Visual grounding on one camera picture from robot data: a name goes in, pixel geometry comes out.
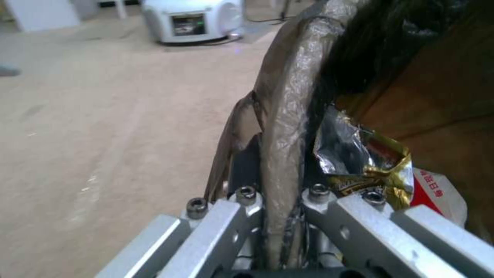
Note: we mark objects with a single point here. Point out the white cabinet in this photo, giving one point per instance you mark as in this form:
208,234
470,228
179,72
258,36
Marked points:
42,13

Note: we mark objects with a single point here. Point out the white red printed packet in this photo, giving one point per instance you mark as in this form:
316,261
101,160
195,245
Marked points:
436,194

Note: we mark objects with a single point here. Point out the brown trash bin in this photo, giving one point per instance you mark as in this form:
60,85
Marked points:
436,72

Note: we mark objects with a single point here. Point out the translucent plastic bin liner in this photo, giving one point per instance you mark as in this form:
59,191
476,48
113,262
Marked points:
289,115

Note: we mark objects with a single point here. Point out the white table leg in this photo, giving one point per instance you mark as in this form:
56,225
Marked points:
121,8

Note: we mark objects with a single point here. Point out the dark tripod leg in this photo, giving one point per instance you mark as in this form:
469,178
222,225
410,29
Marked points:
286,7

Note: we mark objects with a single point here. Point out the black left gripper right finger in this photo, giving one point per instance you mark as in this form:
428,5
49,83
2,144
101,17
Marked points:
370,231

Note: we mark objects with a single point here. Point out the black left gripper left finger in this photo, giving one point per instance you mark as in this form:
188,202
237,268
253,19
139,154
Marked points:
216,231

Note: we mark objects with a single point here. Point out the gold foil snack wrapper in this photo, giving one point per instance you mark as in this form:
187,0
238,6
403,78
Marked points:
359,156

